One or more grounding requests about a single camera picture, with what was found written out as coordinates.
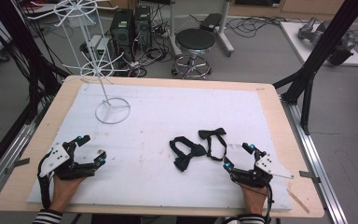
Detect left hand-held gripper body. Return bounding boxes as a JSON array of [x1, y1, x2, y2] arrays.
[[37, 139, 99, 181]]

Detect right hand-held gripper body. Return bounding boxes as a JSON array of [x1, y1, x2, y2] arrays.
[[230, 152, 296, 189]]

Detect white wire display rack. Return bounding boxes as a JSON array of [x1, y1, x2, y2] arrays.
[[27, 0, 132, 125]]

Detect person's left hand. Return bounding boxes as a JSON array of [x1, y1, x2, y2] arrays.
[[48, 175, 87, 213]]

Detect person's right hand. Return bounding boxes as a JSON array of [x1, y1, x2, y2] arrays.
[[238, 182, 269, 217]]

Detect white foam mat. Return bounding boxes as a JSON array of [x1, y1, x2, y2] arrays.
[[27, 82, 294, 212]]

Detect wooden stick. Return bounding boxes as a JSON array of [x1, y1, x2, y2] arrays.
[[286, 187, 310, 215]]

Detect white box device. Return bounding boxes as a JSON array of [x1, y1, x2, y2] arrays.
[[88, 34, 112, 62]]

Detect white floor board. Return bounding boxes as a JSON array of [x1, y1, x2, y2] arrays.
[[279, 21, 358, 67]]

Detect black computer tower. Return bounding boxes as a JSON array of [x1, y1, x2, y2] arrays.
[[109, 8, 135, 62], [133, 5, 153, 49]]

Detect black round stool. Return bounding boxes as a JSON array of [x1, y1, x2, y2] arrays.
[[171, 28, 217, 80]]

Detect black flat box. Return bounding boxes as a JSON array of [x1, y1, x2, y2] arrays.
[[200, 12, 223, 33]]

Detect grey robot device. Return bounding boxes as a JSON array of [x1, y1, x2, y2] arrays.
[[297, 16, 357, 66]]

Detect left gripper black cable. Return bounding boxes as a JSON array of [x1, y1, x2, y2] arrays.
[[36, 153, 53, 210]]

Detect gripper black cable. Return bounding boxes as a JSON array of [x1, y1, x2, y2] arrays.
[[264, 182, 275, 224], [36, 153, 53, 210]]

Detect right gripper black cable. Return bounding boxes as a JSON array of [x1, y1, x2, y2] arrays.
[[264, 182, 275, 224]]

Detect metal clamp bracket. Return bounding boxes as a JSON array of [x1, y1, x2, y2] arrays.
[[4, 157, 32, 175], [298, 170, 322, 184]]

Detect aluminium rail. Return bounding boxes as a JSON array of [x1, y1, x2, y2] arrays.
[[280, 95, 350, 224], [0, 102, 51, 208]]

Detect black frame strut with cables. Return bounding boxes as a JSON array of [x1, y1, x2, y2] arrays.
[[0, 0, 71, 123]]

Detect black floor cables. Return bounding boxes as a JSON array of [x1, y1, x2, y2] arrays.
[[225, 14, 295, 39]]

